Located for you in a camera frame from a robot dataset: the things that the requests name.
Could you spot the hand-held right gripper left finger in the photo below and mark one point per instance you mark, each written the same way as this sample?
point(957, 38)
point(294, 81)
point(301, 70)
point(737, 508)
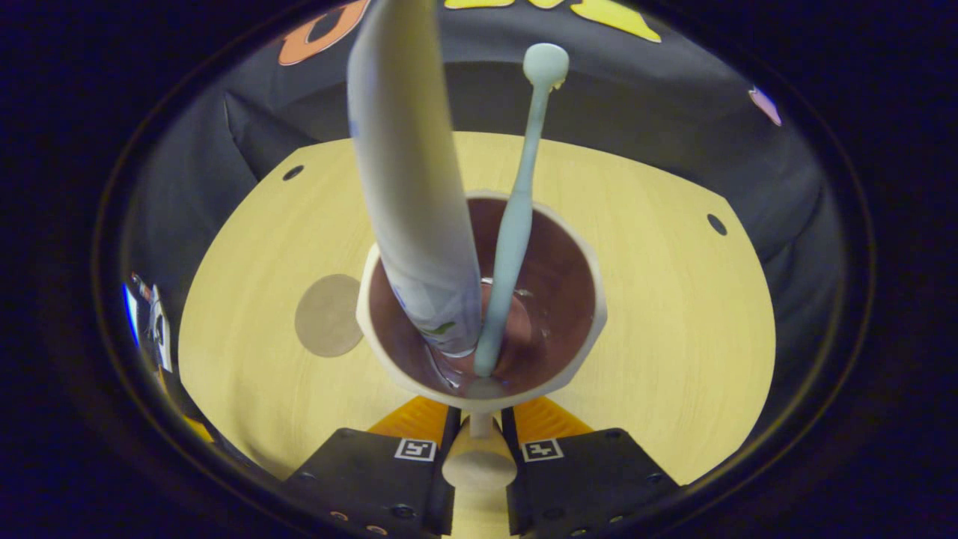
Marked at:
point(374, 479)

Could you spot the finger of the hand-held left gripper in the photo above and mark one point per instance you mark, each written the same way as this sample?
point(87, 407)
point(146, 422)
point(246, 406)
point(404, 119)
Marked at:
point(199, 429)

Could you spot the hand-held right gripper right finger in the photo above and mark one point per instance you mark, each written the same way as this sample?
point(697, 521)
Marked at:
point(584, 479)

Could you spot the beige cup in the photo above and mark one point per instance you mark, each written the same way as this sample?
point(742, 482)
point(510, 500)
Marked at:
point(561, 299)

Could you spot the pale green toothbrush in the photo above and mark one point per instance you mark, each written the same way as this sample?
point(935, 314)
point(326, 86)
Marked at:
point(516, 224)

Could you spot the white toothpaste tube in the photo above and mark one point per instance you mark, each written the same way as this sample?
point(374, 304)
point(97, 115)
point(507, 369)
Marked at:
point(412, 187)

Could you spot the computer monitor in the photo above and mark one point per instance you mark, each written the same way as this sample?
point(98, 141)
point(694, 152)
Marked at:
point(132, 314)

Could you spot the black backdrop cloth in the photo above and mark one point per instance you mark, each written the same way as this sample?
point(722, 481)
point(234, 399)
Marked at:
point(636, 97)

